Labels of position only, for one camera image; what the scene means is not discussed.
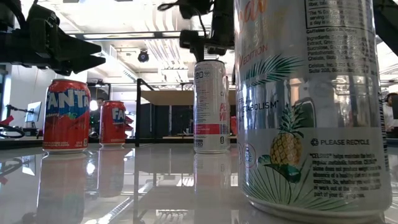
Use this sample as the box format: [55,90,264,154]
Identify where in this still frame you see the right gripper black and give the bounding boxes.
[179,0,236,62]

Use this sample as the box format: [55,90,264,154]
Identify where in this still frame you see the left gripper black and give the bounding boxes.
[12,19,107,77]

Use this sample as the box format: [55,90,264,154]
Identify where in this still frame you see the white Celsius Peach Vibe can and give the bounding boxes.
[193,60,230,155]

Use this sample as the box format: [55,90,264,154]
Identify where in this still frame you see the white Celsius Tropical Vibe can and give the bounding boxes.
[233,0,393,224]

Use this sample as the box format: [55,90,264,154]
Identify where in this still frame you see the computer monitor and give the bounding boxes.
[24,101,43,124]

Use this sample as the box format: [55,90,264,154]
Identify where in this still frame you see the red Fanta strawberry can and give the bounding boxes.
[99,100,127,147]
[42,78,91,155]

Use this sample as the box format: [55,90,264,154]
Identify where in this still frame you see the person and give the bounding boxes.
[382,92,398,139]

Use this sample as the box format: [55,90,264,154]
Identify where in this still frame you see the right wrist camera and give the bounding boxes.
[177,0,215,20]

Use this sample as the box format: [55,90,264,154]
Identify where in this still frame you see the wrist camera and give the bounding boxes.
[26,4,60,24]
[177,0,215,20]

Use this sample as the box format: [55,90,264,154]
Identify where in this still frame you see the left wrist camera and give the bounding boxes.
[26,4,60,24]

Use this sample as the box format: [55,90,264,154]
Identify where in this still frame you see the black overhead frame beam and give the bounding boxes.
[63,30,215,40]

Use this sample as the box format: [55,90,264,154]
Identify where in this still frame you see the black ceiling dome camera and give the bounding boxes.
[137,49,150,63]

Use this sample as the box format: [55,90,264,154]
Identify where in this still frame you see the wooden shelf with black frame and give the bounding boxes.
[135,77,237,147]

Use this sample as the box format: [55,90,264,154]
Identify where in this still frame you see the black cable loop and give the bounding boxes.
[0,123,25,139]

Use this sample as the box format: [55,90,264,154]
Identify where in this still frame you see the black metal table frame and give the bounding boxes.
[0,136,398,150]

